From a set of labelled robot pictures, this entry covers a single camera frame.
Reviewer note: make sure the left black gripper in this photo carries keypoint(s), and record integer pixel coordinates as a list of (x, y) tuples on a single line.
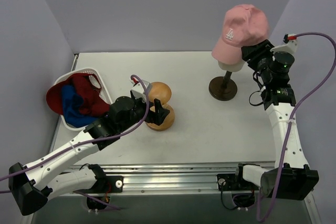
[(154, 113)]

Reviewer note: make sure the white perforated basket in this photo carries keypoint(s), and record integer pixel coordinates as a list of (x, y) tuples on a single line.
[(95, 79)]

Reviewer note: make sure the cream mannequin head stand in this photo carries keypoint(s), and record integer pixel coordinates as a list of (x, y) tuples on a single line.
[(224, 88)]

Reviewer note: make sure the aluminium mounting rail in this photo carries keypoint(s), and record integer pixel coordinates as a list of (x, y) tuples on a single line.
[(169, 179)]

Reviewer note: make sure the red cap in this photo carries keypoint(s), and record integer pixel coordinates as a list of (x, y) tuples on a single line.
[(54, 98)]

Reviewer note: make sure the pink baseball cap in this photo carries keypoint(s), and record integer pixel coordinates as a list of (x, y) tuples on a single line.
[(244, 25)]

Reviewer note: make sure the blue bucket hat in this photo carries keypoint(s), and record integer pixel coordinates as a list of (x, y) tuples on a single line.
[(71, 102)]

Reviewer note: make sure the light wooden hat stand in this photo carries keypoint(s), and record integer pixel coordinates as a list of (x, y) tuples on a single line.
[(163, 93)]

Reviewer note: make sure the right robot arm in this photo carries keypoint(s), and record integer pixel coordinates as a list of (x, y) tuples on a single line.
[(291, 178)]

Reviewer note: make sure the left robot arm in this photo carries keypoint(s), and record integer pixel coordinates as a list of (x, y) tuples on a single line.
[(34, 184)]

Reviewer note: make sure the dark red knit hat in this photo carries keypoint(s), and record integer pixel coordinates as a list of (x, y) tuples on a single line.
[(92, 104)]

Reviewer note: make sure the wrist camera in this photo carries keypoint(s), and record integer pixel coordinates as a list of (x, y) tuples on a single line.
[(138, 91), (290, 44)]

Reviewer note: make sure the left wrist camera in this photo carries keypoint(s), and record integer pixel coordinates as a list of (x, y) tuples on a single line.
[(138, 91)]

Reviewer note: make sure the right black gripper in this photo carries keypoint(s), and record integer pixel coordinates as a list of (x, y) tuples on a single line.
[(255, 51)]

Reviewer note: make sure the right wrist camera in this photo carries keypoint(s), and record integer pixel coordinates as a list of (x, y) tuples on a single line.
[(290, 44)]

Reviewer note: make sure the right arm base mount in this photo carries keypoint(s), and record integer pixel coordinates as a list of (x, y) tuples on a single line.
[(235, 182)]

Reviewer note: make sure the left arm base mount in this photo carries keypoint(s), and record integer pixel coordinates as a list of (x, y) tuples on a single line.
[(105, 185)]

